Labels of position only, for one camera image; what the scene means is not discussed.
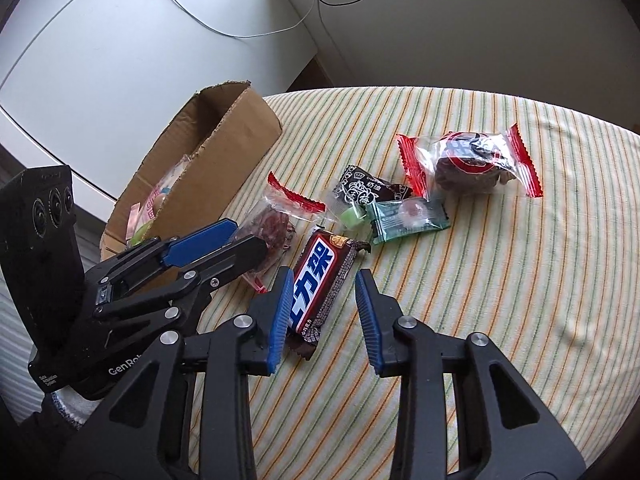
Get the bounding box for green candy in clear wrapper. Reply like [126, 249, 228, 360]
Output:
[327, 200, 373, 233]

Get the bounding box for person's left forearm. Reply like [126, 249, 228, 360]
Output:
[0, 389, 102, 480]

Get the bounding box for white pink snack packet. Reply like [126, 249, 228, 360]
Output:
[144, 155, 194, 222]

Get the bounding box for red-ended brown cake packet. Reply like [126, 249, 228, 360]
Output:
[235, 171, 327, 293]

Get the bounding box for brown chocolate bar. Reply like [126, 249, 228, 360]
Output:
[285, 227, 372, 361]

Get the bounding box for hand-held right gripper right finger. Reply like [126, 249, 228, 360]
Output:
[354, 268, 586, 480]

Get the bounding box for red-ended dark cake packet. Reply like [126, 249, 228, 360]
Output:
[395, 125, 544, 200]

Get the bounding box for white cabinet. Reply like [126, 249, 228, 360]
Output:
[0, 0, 322, 202]

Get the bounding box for teal candy packet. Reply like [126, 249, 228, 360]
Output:
[366, 196, 451, 246]

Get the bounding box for cardboard box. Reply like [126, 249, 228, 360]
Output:
[100, 80, 284, 261]

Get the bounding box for dark patterned candy packet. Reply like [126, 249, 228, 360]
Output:
[334, 164, 414, 208]

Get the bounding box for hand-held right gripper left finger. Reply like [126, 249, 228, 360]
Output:
[59, 266, 296, 480]

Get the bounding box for striped cloth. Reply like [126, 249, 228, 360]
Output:
[195, 87, 640, 480]

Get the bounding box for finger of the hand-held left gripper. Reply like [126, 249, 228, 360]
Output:
[94, 234, 269, 335]
[102, 218, 239, 287]

